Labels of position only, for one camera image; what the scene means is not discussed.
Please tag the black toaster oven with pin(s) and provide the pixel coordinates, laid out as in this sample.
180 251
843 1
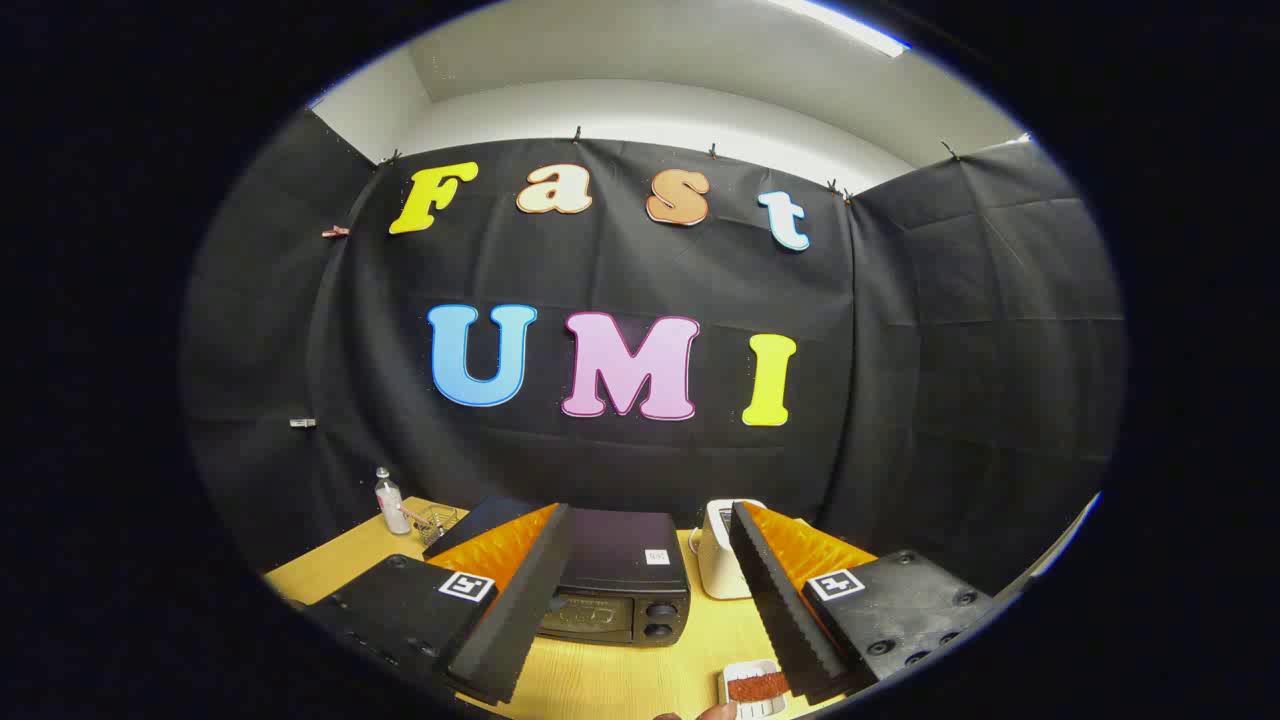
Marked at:
620 560

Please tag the small clear bottle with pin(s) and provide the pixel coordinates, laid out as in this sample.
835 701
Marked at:
392 505

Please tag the brown grilled steak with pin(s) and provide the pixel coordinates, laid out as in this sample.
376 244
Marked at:
757 686

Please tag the black backdrop cloth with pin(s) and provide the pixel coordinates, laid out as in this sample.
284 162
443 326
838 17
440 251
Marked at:
900 350

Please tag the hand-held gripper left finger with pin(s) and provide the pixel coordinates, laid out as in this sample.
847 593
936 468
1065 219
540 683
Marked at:
520 610

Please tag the white ridged tray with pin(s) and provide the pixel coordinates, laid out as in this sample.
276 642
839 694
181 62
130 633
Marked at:
752 708

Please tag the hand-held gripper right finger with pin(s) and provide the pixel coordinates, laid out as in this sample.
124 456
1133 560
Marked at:
775 600

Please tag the white bread toaster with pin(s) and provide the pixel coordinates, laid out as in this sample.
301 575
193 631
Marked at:
715 560

